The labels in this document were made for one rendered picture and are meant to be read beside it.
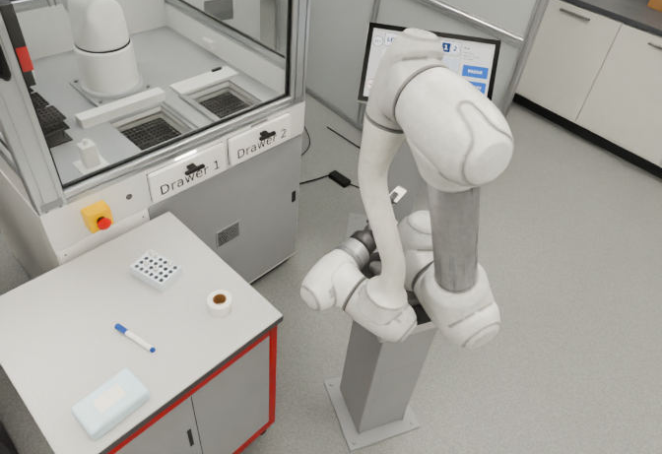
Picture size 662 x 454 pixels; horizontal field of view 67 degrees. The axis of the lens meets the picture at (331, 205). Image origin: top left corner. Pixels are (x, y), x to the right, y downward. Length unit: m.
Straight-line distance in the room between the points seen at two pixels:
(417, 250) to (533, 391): 1.25
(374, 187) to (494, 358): 1.55
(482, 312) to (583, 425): 1.28
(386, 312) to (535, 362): 1.44
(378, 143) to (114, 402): 0.85
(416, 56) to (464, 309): 0.62
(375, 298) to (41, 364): 0.86
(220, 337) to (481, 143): 0.93
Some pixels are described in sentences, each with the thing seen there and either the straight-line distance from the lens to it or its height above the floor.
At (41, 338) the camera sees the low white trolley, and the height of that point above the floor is 0.76.
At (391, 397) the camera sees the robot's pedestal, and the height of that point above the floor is 0.25.
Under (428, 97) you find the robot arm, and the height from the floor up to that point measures 1.56.
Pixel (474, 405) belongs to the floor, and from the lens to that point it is 2.34.
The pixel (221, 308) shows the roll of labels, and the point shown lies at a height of 0.80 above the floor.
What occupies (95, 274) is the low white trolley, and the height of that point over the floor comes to 0.76.
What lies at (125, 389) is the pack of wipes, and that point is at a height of 0.80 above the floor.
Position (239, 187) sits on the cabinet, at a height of 0.68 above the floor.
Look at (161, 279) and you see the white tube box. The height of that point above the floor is 0.79.
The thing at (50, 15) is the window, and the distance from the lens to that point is 1.41.
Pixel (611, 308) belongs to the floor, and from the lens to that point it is 2.97.
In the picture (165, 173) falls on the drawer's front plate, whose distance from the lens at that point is 1.71.
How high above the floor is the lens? 1.96
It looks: 42 degrees down
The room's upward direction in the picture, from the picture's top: 7 degrees clockwise
